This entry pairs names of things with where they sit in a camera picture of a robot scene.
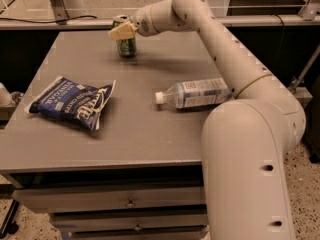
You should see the grey drawer cabinet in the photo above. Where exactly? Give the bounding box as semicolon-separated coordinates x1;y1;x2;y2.
0;31;218;240

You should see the metal drawer knob top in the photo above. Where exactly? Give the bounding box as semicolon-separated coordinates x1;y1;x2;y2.
126;198;136;209

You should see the metal drawer knob middle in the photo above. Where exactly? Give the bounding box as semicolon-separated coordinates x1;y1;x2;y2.
134;222;142;231

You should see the clear plastic water bottle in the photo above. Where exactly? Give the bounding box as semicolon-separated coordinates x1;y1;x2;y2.
155;78;232;109

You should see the black cable on rail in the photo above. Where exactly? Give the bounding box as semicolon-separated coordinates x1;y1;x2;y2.
0;14;98;25

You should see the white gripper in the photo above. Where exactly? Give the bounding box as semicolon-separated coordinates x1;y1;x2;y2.
109;7;154;41

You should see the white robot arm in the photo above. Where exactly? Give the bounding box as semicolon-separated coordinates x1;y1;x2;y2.
109;0;306;240

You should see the white object at left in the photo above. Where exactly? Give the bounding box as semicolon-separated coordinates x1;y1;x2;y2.
0;83;12;106

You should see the metal drawer knob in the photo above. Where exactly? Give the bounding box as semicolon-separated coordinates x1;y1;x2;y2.
126;198;136;209
134;222;142;231

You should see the blue chips bag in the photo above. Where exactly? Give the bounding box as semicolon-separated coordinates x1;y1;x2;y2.
25;76;115;131

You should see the green soda can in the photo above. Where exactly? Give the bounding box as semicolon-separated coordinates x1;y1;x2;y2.
112;15;136;57

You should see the grey metal rail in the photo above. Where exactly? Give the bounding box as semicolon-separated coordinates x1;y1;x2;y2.
0;14;320;31

